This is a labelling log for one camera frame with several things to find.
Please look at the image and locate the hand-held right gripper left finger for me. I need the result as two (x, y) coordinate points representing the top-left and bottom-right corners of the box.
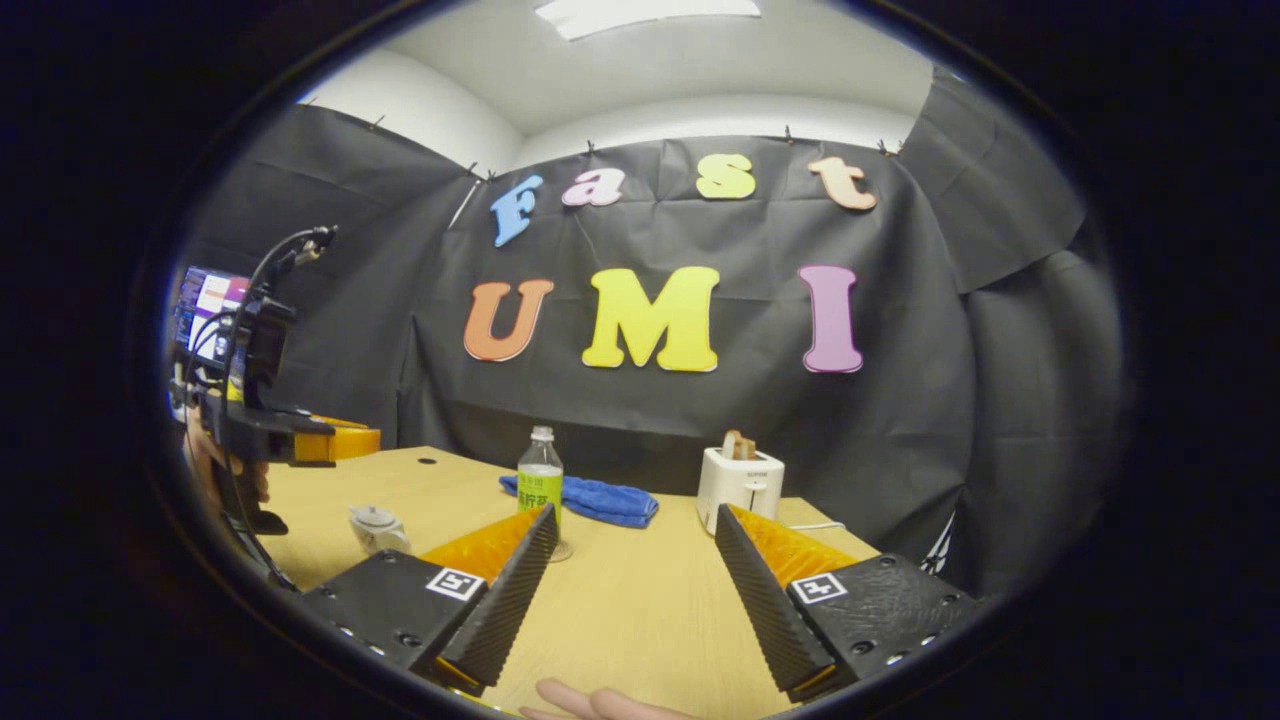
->
(298, 503), (561, 697)

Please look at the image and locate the blue towel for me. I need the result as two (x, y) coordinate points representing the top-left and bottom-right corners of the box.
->
(498, 474), (661, 529)

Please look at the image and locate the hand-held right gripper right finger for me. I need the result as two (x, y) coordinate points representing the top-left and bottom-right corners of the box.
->
(715, 503), (986, 701)

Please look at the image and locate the ceiling light panel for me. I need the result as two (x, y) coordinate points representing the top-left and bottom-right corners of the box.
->
(533, 0), (763, 41)

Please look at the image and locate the black backdrop cloth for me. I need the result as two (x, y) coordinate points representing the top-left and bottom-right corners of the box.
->
(165, 65), (1126, 601)

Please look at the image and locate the white toaster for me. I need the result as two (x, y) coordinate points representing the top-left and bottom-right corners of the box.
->
(696, 445), (786, 536)

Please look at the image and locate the white teacup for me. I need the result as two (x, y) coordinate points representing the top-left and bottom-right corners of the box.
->
(348, 505), (413, 556)

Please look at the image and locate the computer monitor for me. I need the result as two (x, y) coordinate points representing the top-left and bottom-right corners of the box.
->
(175, 268), (251, 366)

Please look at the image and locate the clear water bottle green label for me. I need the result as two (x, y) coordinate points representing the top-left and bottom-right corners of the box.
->
(517, 426), (566, 561)

